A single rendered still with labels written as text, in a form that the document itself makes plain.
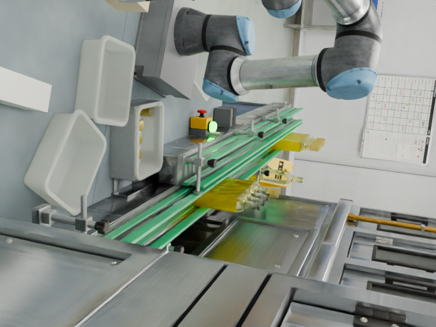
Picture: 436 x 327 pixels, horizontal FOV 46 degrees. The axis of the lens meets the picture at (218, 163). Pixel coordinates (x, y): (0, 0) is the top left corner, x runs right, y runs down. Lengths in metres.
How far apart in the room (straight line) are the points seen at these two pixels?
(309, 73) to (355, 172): 6.34
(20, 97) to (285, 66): 0.69
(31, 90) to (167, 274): 0.59
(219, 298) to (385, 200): 7.16
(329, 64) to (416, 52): 6.15
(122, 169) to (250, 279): 0.90
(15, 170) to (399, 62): 6.61
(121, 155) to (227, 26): 0.50
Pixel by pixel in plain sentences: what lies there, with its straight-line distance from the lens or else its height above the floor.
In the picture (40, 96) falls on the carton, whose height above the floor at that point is 0.81.
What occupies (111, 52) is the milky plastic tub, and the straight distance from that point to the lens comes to 1.50.
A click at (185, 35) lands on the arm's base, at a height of 0.89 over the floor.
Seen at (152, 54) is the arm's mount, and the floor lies 0.82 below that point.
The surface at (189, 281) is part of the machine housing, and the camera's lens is 0.69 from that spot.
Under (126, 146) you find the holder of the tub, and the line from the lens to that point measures 1.52.
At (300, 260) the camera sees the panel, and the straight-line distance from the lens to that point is 1.65.
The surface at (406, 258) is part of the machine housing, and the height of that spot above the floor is 1.63.
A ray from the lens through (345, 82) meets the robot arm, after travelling 1.30.
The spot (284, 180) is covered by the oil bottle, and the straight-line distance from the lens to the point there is 2.51.
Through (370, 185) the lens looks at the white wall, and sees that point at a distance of 7.72.
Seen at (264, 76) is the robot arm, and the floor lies 1.17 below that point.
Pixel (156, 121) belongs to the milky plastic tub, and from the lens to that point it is 1.64.
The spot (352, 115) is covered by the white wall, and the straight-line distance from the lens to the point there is 7.55.
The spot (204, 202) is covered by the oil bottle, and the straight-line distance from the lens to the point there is 1.76.
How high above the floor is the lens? 1.53
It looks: 18 degrees down
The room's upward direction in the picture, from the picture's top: 98 degrees clockwise
